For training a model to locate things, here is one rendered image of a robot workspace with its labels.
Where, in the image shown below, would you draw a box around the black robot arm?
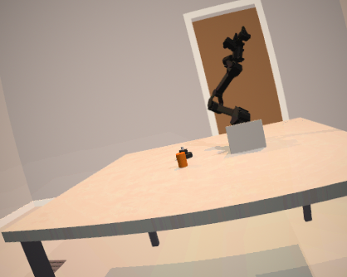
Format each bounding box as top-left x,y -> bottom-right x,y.
208,37 -> 250,125

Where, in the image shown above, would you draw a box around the orange knob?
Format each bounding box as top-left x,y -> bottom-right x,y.
176,152 -> 188,168

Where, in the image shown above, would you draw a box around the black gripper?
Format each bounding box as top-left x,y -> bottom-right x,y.
232,27 -> 251,52

